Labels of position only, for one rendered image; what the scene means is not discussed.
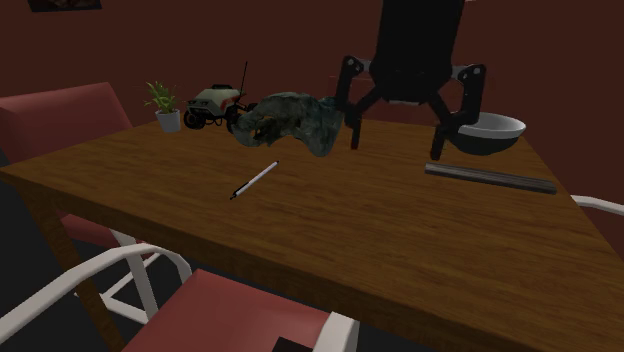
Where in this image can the red chair with white frame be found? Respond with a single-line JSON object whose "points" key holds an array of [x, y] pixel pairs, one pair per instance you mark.
{"points": [[219, 312], [58, 122]]}

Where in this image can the dark green crumpled cloth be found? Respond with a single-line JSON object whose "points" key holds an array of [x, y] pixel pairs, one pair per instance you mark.
{"points": [[312, 122]]}

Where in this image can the green plant in white pot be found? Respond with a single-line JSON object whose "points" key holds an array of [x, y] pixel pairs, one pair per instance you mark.
{"points": [[168, 119]]}

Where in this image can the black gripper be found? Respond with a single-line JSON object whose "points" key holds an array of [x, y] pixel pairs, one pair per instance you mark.
{"points": [[414, 48]]}

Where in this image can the white and red toy buggy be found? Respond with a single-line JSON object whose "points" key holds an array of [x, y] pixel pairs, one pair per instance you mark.
{"points": [[212, 100]]}

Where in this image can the white and black pen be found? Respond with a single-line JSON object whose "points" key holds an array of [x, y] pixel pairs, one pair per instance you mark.
{"points": [[254, 180]]}

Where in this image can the white chair armrest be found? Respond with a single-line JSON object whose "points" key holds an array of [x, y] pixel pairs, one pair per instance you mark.
{"points": [[602, 204]]}

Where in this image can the long grey flat bar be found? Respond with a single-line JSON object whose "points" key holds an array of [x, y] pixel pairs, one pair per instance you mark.
{"points": [[487, 177]]}

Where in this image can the dark wall picture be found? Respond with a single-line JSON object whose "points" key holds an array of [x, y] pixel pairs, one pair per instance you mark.
{"points": [[63, 4]]}

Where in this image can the white and dark bowl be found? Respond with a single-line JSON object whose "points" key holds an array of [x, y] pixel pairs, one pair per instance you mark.
{"points": [[492, 142]]}

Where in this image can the brown wooden table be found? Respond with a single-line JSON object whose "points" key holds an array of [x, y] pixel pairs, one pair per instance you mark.
{"points": [[341, 234]]}

